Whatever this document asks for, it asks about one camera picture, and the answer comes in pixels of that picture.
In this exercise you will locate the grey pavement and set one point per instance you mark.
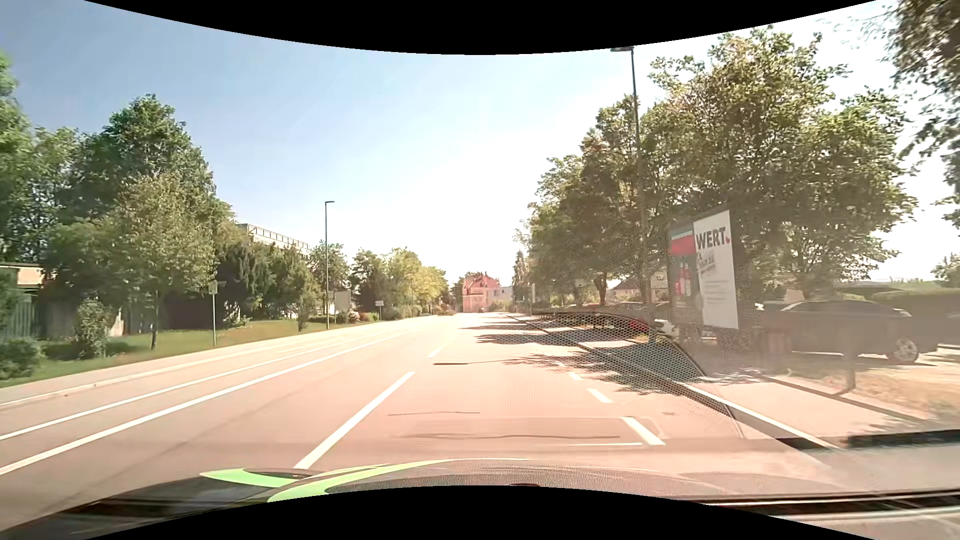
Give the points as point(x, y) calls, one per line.
point(810, 397)
point(112, 373)

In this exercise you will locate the bush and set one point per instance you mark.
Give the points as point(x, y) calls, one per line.
point(91, 327)

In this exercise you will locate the dark parked car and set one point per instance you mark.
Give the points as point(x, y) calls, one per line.
point(847, 324)

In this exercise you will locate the pink building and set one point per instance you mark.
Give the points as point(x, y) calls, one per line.
point(478, 292)

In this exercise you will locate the hedge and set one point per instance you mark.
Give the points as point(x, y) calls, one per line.
point(915, 298)

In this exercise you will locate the white billboard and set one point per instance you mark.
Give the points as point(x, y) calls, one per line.
point(342, 301)

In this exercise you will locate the building with dark roof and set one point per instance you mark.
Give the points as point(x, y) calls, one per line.
point(637, 288)

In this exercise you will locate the car's own bonnet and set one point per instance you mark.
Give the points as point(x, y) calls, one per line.
point(465, 474)

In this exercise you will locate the grass verge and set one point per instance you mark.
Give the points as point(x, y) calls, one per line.
point(187, 339)

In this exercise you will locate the green fence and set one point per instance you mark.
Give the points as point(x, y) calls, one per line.
point(16, 319)

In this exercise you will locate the road sign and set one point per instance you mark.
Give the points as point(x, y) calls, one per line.
point(379, 307)
point(214, 307)

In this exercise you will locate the grey asphalt road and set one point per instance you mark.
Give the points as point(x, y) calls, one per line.
point(480, 360)

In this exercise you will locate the road markings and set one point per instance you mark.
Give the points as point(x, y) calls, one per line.
point(352, 420)

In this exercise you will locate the flat-roofed building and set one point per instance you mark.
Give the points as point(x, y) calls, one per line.
point(274, 238)

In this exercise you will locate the tall lamp post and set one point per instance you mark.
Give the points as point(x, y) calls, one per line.
point(637, 172)

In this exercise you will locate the row of trees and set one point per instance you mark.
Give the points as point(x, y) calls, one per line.
point(735, 165)
point(135, 217)

